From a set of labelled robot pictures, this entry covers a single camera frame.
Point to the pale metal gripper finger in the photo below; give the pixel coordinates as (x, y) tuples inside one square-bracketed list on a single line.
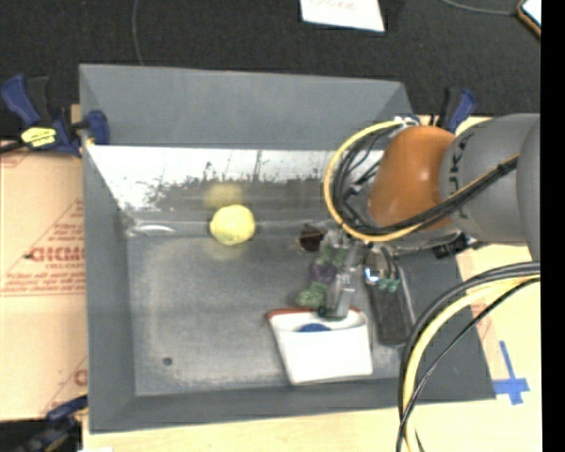
[(335, 299), (348, 297)]

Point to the green and purple toy grapes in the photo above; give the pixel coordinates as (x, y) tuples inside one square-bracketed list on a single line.
[(316, 290)]

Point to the white cup with red rim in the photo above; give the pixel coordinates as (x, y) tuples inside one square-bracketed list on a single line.
[(327, 353)]

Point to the yellow ball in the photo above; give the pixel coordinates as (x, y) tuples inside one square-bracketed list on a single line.
[(232, 224)]

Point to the grey metal bin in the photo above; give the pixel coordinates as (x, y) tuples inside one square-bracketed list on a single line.
[(207, 309)]

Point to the brown cardboard board red print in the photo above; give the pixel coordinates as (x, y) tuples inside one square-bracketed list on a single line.
[(37, 299)]

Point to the black cylinder on white bracket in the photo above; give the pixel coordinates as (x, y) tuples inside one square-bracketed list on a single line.
[(448, 249)]

